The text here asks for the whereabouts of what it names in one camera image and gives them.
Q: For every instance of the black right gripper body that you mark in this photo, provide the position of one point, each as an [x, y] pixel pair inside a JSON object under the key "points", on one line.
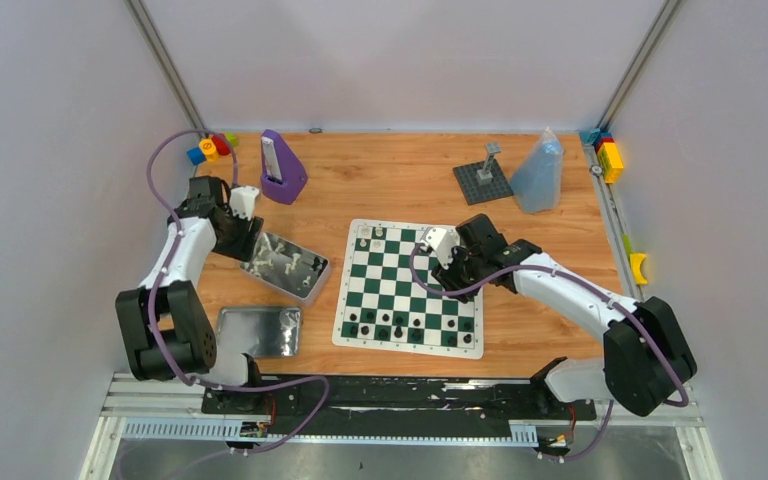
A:
{"points": [[462, 272]]}

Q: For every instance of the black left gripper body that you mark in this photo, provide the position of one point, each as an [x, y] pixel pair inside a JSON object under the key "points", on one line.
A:
{"points": [[244, 239]]}

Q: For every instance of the silver tin box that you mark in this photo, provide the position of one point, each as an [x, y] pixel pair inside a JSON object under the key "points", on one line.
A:
{"points": [[304, 297]]}

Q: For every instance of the silver tin lid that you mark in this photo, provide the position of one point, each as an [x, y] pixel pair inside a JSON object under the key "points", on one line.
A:
{"points": [[262, 332]]}

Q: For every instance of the green white chess board mat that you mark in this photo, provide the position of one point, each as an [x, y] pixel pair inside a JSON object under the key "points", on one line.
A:
{"points": [[380, 307]]}

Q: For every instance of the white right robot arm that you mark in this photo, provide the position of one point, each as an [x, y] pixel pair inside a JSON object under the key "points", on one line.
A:
{"points": [[645, 360]]}

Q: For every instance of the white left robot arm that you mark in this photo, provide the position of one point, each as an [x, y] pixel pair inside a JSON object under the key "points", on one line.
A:
{"points": [[165, 329]]}

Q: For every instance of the white chess pieces in tin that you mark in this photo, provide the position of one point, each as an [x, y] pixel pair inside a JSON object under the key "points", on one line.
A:
{"points": [[287, 265]]}

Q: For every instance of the grey lego baseplate with tower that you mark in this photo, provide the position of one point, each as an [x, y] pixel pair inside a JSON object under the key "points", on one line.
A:
{"points": [[483, 181]]}

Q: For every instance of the purple metronome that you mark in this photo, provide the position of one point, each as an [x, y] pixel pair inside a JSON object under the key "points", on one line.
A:
{"points": [[283, 175]]}

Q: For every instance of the blue plastic bag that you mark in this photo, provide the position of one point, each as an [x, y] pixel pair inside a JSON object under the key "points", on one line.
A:
{"points": [[536, 183]]}

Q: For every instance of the colourful toy block stack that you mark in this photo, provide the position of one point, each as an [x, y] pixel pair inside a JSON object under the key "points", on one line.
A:
{"points": [[212, 148]]}

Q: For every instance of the yellow curved block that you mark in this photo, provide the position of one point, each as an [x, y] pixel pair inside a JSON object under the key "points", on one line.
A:
{"points": [[636, 263]]}

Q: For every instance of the yellow red blue duplo bricks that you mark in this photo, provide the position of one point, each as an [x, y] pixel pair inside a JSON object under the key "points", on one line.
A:
{"points": [[607, 153]]}

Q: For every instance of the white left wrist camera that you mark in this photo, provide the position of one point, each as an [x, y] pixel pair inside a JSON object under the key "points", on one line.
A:
{"points": [[242, 201]]}

